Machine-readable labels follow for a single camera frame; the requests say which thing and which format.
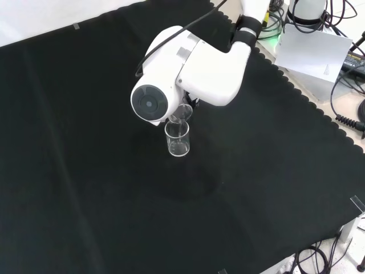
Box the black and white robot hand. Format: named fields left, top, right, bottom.
left=182, top=91, right=200, bottom=111

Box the clear glass beaker with graduations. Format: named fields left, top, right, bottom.
left=167, top=103, right=194, bottom=125

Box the black bench cloth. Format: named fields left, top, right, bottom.
left=0, top=0, right=365, bottom=274

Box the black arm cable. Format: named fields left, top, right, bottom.
left=135, top=0, right=229, bottom=78

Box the black power supply unit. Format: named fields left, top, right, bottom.
left=340, top=47, right=365, bottom=74

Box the black coiled cable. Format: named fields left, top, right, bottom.
left=330, top=68, right=365, bottom=132

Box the white box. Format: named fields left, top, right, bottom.
left=274, top=22, right=354, bottom=101

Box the white cylinder with black band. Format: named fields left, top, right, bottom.
left=286, top=0, right=329, bottom=27

